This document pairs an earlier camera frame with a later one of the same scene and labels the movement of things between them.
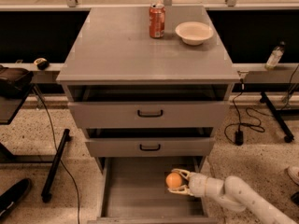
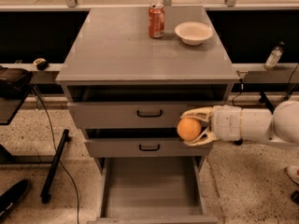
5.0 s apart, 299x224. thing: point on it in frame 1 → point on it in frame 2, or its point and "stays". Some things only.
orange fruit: [173, 179] → [189, 129]
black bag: [14, 81] stays
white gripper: [197, 184] → [226, 123]
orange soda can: [157, 21] stays
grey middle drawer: [149, 147] stays
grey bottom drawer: [134, 190] stays
